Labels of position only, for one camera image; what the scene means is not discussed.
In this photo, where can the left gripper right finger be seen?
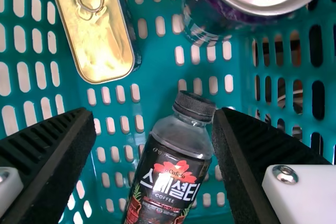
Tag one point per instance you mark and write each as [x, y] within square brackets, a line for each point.
[249, 155]

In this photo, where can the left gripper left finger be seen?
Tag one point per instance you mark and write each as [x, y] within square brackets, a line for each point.
[44, 161]

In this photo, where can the dark coffee bottle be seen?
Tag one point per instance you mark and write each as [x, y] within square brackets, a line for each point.
[170, 155]

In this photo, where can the teal shopping basket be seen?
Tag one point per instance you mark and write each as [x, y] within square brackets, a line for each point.
[157, 72]

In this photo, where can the rectangular tin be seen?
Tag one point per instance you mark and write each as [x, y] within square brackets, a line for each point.
[97, 37]

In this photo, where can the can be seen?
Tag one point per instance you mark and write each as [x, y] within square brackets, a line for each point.
[210, 11]

